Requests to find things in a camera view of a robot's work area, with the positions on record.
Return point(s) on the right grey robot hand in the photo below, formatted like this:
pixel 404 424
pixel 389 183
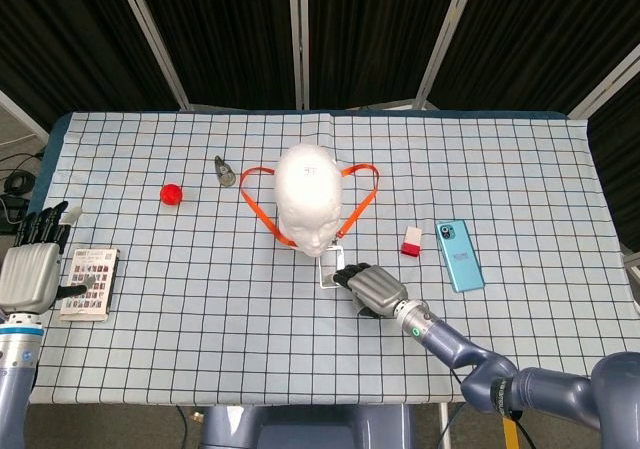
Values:
pixel 375 291

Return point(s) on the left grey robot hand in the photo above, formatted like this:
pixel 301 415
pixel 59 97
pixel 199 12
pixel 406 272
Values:
pixel 30 279

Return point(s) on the clear white badge holder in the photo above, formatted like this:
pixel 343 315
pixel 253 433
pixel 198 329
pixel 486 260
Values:
pixel 330 264

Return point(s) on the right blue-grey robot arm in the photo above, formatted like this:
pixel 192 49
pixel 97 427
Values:
pixel 460 349

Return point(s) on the white foam mannequin head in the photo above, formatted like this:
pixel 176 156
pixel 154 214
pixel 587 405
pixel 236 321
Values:
pixel 307 194

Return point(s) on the red and white small box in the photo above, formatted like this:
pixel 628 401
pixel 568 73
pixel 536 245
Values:
pixel 411 244

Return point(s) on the printed card box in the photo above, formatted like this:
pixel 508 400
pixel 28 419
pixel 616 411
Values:
pixel 100 269

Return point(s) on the black power adapter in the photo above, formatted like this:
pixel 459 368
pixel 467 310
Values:
pixel 10 209

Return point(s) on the teal smartphone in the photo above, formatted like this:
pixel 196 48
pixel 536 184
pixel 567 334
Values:
pixel 460 256

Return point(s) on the white metal table leg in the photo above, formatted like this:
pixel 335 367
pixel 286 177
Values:
pixel 445 426

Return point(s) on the blue-grey robot torso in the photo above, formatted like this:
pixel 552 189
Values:
pixel 300 429

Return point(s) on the red ball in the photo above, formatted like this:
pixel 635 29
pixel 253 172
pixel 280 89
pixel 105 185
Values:
pixel 171 195

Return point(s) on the checkered tablecloth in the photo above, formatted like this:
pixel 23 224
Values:
pixel 200 294

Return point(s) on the black folding screen panel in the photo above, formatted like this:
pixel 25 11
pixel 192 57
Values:
pixel 75 44
pixel 225 34
pixel 375 34
pixel 540 34
pixel 620 144

